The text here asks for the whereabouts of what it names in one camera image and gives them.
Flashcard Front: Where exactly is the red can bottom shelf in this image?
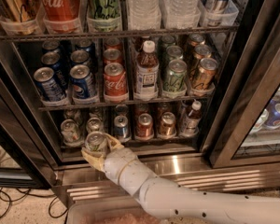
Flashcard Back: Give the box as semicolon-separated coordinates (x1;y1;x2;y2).
136;113;153;139

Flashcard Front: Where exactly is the glass fridge door right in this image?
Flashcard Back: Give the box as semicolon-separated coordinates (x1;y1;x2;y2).
204;0;280;169

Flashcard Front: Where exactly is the silver can bottom left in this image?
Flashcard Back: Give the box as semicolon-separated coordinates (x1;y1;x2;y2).
61;119;81;143

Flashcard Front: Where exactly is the tea bottle white cap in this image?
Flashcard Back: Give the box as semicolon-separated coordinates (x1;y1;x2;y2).
135;40;159;94

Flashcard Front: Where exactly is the black floor cable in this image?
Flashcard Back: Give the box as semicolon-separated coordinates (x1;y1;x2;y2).
0;186;68;222

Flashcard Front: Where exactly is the front green LaCroix can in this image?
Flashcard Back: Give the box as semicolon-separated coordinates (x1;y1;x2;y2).
163;60;187;92

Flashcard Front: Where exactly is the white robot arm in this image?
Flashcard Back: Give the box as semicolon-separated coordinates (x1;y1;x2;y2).
81;133;280;224

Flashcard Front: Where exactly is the water bottle top shelf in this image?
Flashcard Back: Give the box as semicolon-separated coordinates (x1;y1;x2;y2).
127;0;161;30

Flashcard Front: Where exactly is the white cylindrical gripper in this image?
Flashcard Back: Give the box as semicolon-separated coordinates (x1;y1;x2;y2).
81;133;157;195

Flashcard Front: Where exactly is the Coca-Cola can top shelf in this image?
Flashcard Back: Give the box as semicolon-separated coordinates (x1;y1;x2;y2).
41;0;80;34

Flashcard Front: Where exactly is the green 7up can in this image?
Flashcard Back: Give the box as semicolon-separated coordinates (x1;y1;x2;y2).
85;132;107;155
86;117;104;133

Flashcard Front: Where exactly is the pepsi can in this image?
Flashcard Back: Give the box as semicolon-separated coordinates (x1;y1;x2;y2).
70;49;91;68
41;51;69;90
34;67;66;102
70;64;97;99

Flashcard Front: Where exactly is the middle gold can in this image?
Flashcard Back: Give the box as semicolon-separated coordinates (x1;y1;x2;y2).
192;44;212;63

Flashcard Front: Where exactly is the blue can behind door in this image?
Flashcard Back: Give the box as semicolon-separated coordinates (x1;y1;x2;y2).
264;103;280;130

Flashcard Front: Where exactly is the gold can top shelf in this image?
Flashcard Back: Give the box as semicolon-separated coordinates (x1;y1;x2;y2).
0;0;40;35

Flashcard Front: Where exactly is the middle Coca-Cola can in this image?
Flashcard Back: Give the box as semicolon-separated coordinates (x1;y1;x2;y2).
103;49;122;65

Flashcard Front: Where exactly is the clear plastic bin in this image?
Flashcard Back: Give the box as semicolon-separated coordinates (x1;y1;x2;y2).
65;195;169;224

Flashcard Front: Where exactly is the blue can bottom shelf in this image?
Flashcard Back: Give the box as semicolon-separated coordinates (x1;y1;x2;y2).
114;116;129;140

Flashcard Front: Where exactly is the front Coca-Cola can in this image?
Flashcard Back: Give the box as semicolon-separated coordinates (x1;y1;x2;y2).
104;63;127;96

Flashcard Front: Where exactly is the blue silver can top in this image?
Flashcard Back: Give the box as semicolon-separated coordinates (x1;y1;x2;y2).
204;0;236;27

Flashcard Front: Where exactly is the front gold can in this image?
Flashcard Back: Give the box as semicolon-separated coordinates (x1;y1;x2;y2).
191;58;218;91

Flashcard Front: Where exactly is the middle left Pepsi can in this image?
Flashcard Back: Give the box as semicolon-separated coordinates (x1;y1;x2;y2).
41;51;69;90

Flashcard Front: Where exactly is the orange can bottom shelf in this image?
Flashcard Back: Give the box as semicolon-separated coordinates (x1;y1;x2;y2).
158;112;176;136

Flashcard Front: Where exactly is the green LaCroix can top shelf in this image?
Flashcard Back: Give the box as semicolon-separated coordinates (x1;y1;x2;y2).
88;0;120;32

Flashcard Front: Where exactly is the small tea bottle bottom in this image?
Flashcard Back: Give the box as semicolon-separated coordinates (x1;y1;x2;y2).
180;100;202;136

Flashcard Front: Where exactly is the middle green can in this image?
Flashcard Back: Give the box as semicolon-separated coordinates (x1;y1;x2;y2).
165;46;183;63

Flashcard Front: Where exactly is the front left Pepsi can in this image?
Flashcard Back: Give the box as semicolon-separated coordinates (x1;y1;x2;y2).
34;67;66;102

